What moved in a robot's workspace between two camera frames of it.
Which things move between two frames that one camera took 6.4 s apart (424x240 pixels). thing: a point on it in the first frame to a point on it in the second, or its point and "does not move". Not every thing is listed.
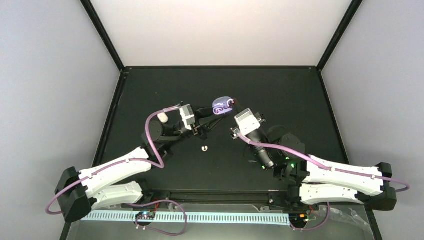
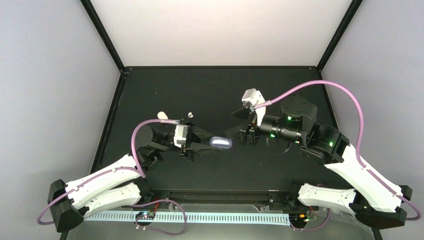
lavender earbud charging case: (220, 106) to (221, 142)
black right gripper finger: (238, 107) to (237, 134)
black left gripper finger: (204, 112) to (202, 134)
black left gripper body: (201, 131) to (190, 139)
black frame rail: (261, 197) does not move
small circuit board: (146, 215) does not move
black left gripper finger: (209, 122) to (202, 148)
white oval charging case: (162, 117) does not move
